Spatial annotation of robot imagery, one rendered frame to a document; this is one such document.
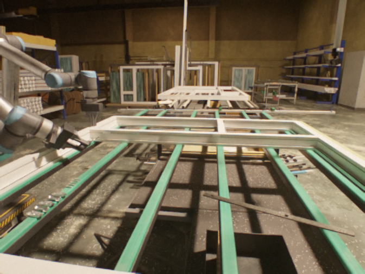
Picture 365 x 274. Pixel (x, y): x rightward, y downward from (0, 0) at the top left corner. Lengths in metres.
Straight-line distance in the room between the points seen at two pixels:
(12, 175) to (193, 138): 0.89
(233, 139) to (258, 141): 0.15
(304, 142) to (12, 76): 2.00
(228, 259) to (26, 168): 0.88
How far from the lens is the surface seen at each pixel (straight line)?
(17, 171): 1.11
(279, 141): 1.40
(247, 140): 1.36
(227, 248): 0.63
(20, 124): 1.13
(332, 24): 13.05
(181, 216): 1.25
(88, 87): 1.55
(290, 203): 1.41
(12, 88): 2.06
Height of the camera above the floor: 1.28
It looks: 16 degrees down
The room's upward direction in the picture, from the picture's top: straight up
